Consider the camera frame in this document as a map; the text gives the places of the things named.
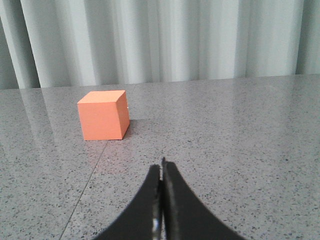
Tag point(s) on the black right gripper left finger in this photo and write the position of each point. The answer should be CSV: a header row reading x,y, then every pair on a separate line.
x,y
140,220

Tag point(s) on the pale green curtain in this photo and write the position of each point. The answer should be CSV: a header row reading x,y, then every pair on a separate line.
x,y
57,43

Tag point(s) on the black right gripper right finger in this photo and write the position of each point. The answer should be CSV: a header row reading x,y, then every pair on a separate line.
x,y
185,216

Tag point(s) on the orange foam cube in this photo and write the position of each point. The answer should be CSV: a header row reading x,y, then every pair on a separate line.
x,y
104,115

